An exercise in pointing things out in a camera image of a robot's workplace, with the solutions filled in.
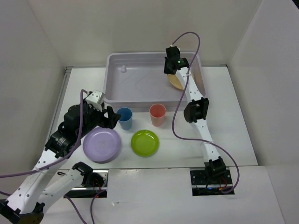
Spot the coral plastic cup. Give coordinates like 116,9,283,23
149,104,166,126

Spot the lavender plastic bin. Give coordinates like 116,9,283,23
103,52,208,110

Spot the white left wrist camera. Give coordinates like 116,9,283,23
85,90,105,111

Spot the purple plastic plate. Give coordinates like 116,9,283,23
83,127,121,164

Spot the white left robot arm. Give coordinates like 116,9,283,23
0,102,121,224

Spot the green plastic plate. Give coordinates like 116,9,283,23
130,129,160,157

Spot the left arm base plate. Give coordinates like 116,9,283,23
66,170,108,198

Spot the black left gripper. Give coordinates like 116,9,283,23
78,104,121,138

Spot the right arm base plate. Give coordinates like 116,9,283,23
190,168,233,196

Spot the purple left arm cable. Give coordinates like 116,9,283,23
0,89,107,224

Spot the beige bear plate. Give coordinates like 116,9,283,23
167,74,185,90

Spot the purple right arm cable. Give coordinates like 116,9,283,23
171,32,242,195

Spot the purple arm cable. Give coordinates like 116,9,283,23
171,32,242,195
0,89,107,224

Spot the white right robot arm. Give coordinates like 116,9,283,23
164,46,226,183

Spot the blue plastic cup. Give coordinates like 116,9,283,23
117,107,133,131

